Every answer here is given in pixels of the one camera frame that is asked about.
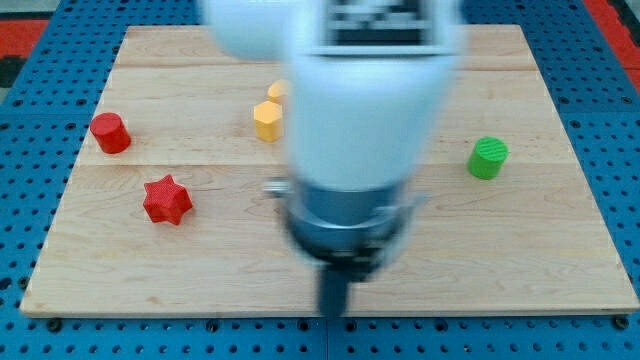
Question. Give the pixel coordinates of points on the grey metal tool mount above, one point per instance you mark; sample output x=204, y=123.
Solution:
x=353, y=232

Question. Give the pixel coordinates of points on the yellow hexagon block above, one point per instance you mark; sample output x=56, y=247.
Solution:
x=268, y=121

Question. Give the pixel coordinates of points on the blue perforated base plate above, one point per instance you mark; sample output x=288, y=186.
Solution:
x=44, y=119

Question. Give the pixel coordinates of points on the wooden board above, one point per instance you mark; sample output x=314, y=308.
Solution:
x=529, y=242

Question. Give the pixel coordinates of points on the yellow round block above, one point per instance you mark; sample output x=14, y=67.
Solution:
x=278, y=91

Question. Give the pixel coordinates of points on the red star block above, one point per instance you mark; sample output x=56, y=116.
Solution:
x=166, y=201

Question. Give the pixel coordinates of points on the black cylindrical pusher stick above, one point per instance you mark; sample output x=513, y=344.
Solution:
x=332, y=292

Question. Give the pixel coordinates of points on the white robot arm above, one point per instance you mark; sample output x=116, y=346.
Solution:
x=367, y=80

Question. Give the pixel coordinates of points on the green cylinder block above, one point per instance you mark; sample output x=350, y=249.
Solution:
x=487, y=158

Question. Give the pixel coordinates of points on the red cylinder block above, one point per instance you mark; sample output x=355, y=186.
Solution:
x=110, y=132

